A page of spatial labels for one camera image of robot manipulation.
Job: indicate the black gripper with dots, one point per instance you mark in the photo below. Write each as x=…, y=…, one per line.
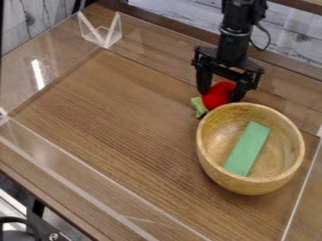
x=244, y=72

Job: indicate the red plush fruit green stem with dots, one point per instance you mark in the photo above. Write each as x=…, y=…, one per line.
x=215, y=97

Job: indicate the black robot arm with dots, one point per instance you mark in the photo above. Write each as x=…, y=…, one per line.
x=225, y=60

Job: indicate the wooden bowl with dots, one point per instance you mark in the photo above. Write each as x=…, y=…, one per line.
x=279, y=159

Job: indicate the green rectangular block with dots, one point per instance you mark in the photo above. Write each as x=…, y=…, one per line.
x=247, y=149

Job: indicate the clear acrylic corner bracket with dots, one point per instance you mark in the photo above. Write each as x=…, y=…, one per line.
x=101, y=36

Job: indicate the clear acrylic tray wall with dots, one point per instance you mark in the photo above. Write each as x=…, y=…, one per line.
x=101, y=207

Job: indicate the black metal table frame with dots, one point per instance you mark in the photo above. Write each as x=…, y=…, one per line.
x=26, y=227

